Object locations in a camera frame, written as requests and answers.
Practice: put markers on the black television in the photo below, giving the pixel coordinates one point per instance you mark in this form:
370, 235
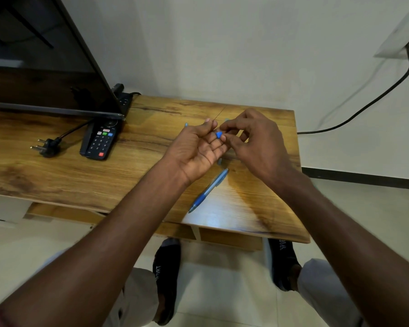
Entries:
44, 74

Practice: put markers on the person's right black sock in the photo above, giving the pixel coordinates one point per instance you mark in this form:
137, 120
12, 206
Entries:
283, 262

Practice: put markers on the person's right grey trouser leg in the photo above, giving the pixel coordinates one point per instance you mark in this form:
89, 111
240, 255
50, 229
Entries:
323, 286

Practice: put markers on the person's black sock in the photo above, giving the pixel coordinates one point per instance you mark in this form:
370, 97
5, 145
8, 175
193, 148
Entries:
166, 275
283, 262

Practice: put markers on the person's left forearm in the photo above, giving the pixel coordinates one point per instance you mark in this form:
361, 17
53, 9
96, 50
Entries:
88, 258

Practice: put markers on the person's grey trouser leg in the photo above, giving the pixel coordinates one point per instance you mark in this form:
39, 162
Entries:
141, 296
323, 286

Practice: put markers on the black power strip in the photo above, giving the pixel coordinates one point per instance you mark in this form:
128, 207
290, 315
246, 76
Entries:
124, 98

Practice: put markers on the person's left black sock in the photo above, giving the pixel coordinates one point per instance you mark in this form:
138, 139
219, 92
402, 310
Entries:
166, 275

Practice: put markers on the black remote control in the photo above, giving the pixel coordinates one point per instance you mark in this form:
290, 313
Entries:
100, 141

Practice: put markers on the white wall socket panel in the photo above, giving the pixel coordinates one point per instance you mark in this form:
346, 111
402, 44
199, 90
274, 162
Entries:
395, 40

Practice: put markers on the person's right forearm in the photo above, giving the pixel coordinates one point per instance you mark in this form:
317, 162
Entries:
354, 248

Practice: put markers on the person's left hand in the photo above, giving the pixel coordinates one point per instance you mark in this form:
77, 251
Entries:
194, 153

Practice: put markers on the person's left grey trouser leg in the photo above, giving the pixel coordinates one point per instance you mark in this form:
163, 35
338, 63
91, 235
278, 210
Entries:
141, 296

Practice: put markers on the small blue case cap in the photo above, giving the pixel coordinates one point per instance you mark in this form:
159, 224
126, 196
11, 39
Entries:
219, 134

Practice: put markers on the person's right hand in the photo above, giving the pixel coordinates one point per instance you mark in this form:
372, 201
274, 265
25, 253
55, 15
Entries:
266, 149

